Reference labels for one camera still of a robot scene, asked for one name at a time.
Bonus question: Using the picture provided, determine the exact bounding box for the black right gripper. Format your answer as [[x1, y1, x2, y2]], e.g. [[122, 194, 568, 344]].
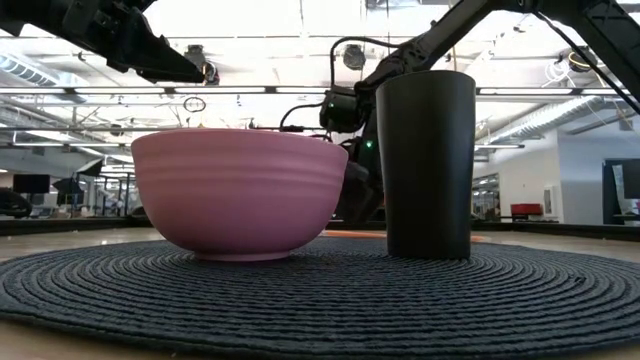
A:
[[333, 133, 387, 225]]

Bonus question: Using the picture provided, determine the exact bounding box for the black cup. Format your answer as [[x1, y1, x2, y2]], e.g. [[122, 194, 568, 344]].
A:
[[375, 69, 477, 260]]

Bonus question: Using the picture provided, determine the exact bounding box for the pink plastic bowl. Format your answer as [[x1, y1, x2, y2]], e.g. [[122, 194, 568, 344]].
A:
[[130, 128, 350, 263]]

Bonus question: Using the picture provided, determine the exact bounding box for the dark round woven placemat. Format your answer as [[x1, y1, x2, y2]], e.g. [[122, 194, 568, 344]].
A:
[[0, 235, 640, 359]]

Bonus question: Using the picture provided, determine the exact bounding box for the red box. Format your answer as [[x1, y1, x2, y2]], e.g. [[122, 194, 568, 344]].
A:
[[509, 202, 544, 218]]

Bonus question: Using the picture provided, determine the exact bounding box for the black monitor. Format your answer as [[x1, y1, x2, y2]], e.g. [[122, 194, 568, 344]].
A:
[[12, 173, 51, 195]]

